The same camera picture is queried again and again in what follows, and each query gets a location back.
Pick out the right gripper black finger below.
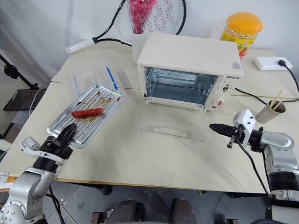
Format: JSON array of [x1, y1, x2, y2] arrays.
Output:
[[209, 123, 235, 133], [210, 127, 234, 139]]

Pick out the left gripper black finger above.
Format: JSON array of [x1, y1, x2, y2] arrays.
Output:
[[57, 123, 78, 147]]

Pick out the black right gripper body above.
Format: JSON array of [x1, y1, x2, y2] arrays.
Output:
[[227, 125, 245, 149]]

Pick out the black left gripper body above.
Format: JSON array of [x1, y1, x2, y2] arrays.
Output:
[[39, 136, 74, 161]]

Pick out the silver ribbed baking tray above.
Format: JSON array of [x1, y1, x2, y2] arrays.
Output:
[[47, 83, 128, 149]]

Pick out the red sausage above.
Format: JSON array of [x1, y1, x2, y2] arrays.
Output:
[[71, 108, 104, 118]]

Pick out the glass oven door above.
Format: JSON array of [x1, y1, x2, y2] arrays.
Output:
[[137, 102, 209, 142]]

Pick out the white toaster oven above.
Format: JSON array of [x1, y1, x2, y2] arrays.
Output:
[[137, 32, 244, 113]]

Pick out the grey paper cup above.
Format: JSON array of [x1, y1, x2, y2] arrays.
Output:
[[256, 100, 287, 125]]

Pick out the wooden stick in cup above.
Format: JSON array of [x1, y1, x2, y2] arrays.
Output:
[[272, 91, 283, 110], [275, 95, 289, 108]]

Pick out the black mesh shelf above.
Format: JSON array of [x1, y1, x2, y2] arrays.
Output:
[[3, 88, 48, 112]]

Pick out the clear bag with blue strip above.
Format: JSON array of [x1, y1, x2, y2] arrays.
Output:
[[72, 66, 118, 92], [102, 65, 132, 91]]

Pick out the black table foot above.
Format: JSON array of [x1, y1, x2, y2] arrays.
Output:
[[100, 185, 113, 196]]

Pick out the white power strip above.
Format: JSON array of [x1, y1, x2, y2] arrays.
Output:
[[253, 56, 294, 71]]

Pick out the black stand pole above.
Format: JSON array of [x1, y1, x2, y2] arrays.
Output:
[[0, 55, 39, 90]]

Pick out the dark brown rounded shape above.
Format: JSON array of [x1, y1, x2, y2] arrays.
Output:
[[111, 199, 141, 224], [171, 197, 196, 224]]

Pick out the black racket with white grip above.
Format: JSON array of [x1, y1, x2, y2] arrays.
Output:
[[64, 0, 187, 55]]

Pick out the yellow jar with orange lid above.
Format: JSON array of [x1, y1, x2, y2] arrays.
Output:
[[220, 12, 264, 61]]

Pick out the white vase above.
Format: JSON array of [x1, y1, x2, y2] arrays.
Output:
[[131, 29, 150, 64]]

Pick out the pink dried flowers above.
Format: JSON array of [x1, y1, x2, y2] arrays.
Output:
[[128, 0, 157, 35]]

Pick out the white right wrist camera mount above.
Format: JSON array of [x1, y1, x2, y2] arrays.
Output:
[[233, 109, 255, 148]]

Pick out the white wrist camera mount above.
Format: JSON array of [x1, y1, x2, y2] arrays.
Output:
[[233, 109, 255, 148], [18, 137, 65, 167]]

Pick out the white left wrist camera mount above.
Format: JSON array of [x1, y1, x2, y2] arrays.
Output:
[[18, 137, 65, 167]]

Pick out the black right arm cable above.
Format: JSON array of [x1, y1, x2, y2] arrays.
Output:
[[238, 139, 274, 207]]

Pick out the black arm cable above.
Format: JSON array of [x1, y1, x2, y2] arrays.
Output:
[[47, 186, 65, 224], [238, 139, 274, 207]]

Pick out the black oven power cable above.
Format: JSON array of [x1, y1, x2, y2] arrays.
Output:
[[234, 87, 269, 105]]

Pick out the white cable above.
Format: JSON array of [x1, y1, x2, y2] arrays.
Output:
[[28, 88, 48, 119]]

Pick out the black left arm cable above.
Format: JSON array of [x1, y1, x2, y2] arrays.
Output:
[[47, 186, 65, 224]]

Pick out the black plug with cable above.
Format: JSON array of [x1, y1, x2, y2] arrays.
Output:
[[277, 59, 299, 92]]

